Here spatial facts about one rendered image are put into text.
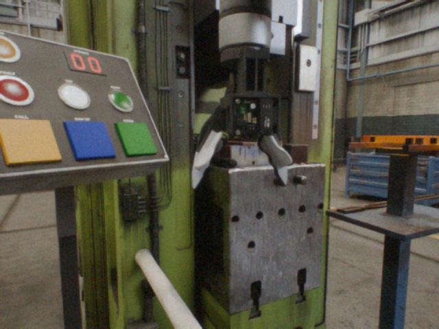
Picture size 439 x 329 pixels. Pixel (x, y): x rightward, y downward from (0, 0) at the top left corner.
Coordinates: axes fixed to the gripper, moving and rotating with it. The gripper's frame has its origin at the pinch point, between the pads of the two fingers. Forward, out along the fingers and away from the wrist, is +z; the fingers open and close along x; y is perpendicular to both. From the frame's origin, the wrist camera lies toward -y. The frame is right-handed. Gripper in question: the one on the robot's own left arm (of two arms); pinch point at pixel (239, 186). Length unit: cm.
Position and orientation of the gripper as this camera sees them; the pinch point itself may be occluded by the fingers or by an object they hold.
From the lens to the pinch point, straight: 48.3
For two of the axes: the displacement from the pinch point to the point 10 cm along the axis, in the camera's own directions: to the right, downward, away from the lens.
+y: 2.3, 1.2, -9.7
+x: 9.7, -0.3, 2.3
